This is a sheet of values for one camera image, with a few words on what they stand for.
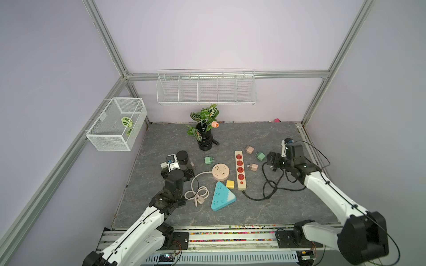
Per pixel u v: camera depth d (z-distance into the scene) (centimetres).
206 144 103
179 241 73
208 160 99
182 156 97
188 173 67
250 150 105
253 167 94
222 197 84
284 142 78
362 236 40
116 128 82
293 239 73
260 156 101
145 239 49
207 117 87
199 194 86
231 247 73
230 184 89
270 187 90
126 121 81
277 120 124
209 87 100
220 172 94
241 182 89
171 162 68
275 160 76
